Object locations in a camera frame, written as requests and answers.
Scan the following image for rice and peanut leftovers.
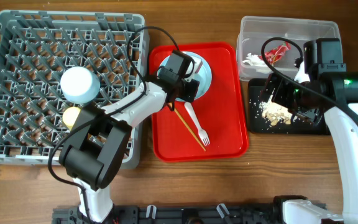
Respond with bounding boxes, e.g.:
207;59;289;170
259;96;297;126

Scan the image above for large light blue plate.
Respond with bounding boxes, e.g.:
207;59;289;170
157;52;212;101

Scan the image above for red plastic tray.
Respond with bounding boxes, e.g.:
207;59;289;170
152;42;249;162

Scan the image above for crumpled white tissue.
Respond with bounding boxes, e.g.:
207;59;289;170
242;53;267;67

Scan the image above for small light blue saucer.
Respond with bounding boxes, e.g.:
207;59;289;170
60;67;100;104

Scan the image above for white plastic fork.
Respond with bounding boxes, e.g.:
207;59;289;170
184;102;210;146

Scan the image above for clear plastic bin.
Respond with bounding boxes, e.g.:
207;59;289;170
236;16;341;81

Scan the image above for grey dishwasher rack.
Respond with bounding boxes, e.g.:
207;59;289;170
0;10;150;165

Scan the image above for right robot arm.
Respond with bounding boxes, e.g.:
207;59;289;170
260;72;358;223

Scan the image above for light green bowl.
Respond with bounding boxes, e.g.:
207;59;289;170
185;56;203;82

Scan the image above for black food waste tray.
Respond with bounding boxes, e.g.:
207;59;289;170
247;78;330;135

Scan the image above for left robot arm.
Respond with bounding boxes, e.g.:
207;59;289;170
57;78;200;223

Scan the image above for wooden chopstick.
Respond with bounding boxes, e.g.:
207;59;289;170
168;103;206;151

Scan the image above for yellow plastic cup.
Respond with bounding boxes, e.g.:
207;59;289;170
62;107;81;130

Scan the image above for red snack wrapper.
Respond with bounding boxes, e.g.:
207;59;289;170
264;42;291;65

